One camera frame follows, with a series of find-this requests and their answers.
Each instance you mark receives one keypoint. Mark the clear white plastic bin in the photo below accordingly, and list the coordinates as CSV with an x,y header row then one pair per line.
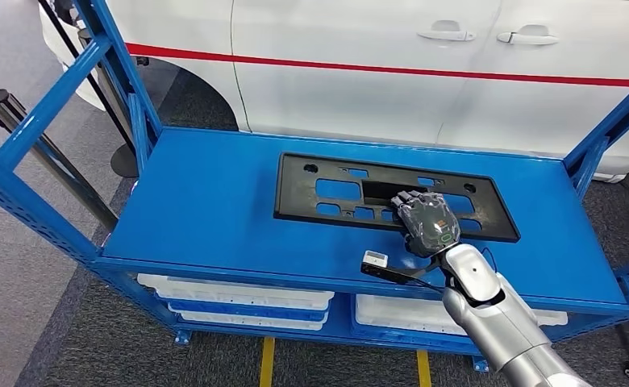
x,y
229,292

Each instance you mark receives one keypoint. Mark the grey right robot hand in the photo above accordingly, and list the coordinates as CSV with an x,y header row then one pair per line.
x,y
429,224

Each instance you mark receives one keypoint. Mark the black plastic plate bracket part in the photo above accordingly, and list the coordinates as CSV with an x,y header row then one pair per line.
x,y
298,197

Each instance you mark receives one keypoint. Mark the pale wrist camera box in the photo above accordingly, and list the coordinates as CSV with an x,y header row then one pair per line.
x,y
375,259

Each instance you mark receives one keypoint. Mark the blue metal shelf rack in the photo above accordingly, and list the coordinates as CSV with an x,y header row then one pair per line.
x,y
213,213

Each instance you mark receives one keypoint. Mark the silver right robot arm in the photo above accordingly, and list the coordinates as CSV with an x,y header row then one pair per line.
x,y
501,326

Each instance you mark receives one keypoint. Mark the white car with red stripe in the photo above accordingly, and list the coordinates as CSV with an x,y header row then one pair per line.
x,y
346,91

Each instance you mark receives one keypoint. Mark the yellow floor tape square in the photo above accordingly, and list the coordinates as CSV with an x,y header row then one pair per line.
x,y
267,363

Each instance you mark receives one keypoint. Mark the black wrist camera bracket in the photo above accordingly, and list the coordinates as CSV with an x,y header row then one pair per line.
x,y
389,275

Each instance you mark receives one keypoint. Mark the chrome stanchion post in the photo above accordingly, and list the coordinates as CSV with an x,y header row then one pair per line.
x,y
2,109
123,160

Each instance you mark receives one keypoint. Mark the thin black barrier rod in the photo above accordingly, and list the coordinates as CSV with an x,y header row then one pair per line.
x,y
59,29

